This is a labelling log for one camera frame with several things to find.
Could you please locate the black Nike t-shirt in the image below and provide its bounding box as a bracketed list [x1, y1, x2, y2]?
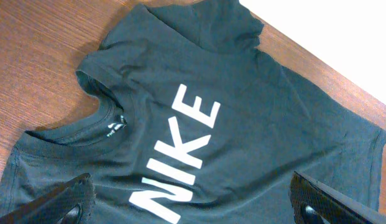
[0, 1, 386, 223]

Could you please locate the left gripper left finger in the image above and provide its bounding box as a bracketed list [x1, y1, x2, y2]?
[0, 173, 95, 224]

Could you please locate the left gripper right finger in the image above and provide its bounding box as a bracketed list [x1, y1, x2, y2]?
[290, 172, 386, 224]

